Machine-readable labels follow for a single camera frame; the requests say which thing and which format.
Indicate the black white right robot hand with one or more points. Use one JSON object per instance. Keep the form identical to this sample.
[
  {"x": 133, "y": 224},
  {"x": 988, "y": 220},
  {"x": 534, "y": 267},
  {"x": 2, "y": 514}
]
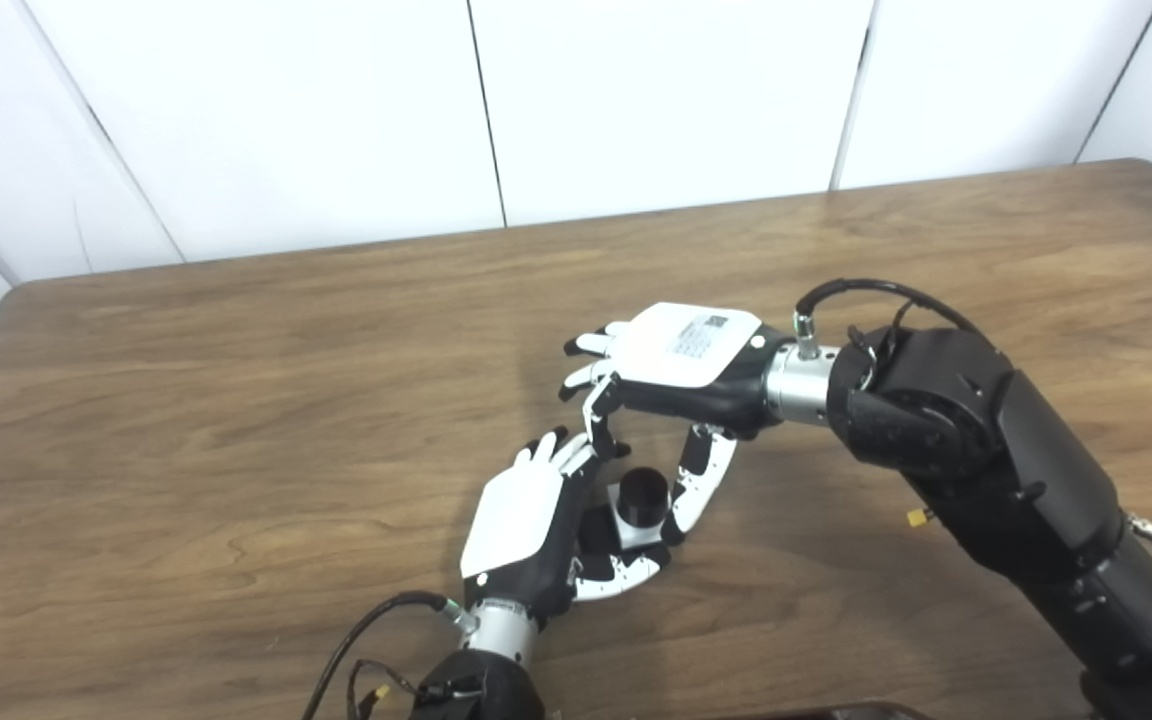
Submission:
[{"x": 686, "y": 350}]

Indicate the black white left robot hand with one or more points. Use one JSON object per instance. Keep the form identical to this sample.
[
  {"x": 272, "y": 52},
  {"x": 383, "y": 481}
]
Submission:
[{"x": 516, "y": 520}]

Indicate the white square piece with hole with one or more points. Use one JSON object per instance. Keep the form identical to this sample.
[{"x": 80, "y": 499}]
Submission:
[{"x": 636, "y": 535}]

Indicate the black peg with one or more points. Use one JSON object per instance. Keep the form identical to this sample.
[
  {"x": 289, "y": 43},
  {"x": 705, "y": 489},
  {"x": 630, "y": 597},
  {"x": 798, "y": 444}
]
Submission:
[{"x": 644, "y": 495}]

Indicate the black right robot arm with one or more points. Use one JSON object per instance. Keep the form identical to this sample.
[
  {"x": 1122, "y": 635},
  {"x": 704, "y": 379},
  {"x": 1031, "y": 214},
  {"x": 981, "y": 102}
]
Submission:
[{"x": 996, "y": 460}]

